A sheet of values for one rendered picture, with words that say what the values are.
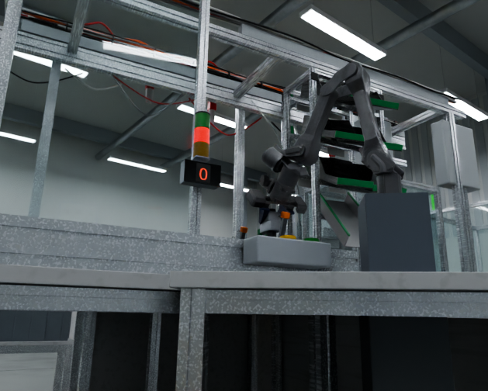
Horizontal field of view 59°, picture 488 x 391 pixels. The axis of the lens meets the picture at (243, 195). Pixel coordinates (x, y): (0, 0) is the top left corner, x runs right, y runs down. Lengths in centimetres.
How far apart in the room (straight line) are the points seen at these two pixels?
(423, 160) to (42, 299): 1065
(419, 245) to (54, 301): 74
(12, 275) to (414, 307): 67
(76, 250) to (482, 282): 73
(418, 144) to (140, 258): 1065
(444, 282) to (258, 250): 39
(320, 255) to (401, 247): 19
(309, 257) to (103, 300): 48
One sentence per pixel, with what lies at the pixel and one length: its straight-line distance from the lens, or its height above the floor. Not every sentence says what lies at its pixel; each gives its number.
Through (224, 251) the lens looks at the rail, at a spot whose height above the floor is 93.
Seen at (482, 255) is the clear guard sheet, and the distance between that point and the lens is 519.
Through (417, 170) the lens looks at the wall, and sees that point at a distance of 1118.
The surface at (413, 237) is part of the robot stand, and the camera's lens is 102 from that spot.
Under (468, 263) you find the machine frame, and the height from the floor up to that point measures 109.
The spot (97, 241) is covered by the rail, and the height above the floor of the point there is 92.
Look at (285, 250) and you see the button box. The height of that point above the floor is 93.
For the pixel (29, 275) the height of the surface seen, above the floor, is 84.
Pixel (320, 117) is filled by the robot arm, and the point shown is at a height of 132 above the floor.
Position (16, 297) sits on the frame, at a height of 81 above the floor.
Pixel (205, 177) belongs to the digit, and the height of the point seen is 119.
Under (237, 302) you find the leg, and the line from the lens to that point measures 79.
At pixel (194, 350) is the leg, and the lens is 79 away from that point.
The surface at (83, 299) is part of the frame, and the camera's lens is 85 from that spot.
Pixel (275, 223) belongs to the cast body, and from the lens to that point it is 127.
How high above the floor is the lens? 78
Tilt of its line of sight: 16 degrees up
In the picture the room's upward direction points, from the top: 1 degrees clockwise
